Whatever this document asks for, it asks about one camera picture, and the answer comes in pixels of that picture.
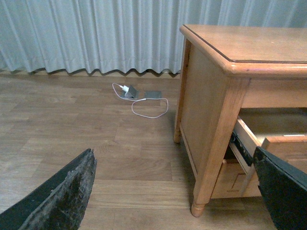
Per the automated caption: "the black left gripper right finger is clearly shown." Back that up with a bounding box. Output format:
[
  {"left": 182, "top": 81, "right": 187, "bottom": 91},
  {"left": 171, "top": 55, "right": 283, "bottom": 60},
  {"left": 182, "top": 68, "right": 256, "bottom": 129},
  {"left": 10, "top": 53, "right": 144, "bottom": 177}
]
[{"left": 253, "top": 147, "right": 307, "bottom": 230}]

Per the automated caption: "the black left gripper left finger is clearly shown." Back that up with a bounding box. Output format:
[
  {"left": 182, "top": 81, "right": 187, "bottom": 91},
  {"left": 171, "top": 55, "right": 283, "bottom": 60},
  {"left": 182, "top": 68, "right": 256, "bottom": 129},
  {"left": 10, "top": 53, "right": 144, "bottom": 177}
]
[{"left": 0, "top": 149, "right": 97, "bottom": 230}]

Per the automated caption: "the wooden drawer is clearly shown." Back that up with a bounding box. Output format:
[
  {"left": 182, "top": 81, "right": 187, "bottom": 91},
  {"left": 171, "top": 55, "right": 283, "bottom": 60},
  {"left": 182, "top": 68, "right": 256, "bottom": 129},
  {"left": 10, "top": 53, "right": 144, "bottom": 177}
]
[
  {"left": 229, "top": 115, "right": 307, "bottom": 195},
  {"left": 211, "top": 159, "right": 261, "bottom": 198}
]

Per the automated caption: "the wooden dresser cabinet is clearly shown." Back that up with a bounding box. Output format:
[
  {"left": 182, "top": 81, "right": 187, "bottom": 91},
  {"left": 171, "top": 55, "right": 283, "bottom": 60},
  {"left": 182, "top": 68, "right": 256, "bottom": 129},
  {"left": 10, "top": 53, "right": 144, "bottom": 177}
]
[{"left": 174, "top": 24, "right": 307, "bottom": 217}]

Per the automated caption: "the open metal floor outlet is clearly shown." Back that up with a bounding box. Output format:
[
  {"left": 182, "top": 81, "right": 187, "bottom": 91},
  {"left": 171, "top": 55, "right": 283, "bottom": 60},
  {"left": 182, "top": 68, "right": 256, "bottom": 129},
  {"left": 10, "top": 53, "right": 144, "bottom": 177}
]
[{"left": 121, "top": 85, "right": 139, "bottom": 99}]

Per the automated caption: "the closed metal floor outlet cover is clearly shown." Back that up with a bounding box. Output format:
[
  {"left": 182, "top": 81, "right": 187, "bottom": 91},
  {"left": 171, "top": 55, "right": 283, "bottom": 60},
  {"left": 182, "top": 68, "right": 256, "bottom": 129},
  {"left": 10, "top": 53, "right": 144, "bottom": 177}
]
[{"left": 144, "top": 91, "right": 162, "bottom": 99}]

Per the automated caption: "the light grey pleated curtain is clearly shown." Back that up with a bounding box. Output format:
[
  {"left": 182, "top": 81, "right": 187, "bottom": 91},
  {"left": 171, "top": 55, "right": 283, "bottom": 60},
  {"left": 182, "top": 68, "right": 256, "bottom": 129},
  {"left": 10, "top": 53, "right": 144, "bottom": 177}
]
[{"left": 0, "top": 0, "right": 307, "bottom": 73}]

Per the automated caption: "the white wall plug adapter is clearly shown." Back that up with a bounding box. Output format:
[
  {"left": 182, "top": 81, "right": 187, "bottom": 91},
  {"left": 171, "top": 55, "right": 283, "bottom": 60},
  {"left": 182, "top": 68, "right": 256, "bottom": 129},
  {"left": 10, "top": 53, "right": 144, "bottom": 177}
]
[{"left": 120, "top": 85, "right": 129, "bottom": 92}]

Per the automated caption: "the white charging cable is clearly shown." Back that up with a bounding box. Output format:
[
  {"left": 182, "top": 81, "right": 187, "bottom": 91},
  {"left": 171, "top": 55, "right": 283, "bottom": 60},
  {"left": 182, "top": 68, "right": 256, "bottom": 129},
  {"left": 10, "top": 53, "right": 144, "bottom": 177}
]
[{"left": 112, "top": 82, "right": 169, "bottom": 119}]

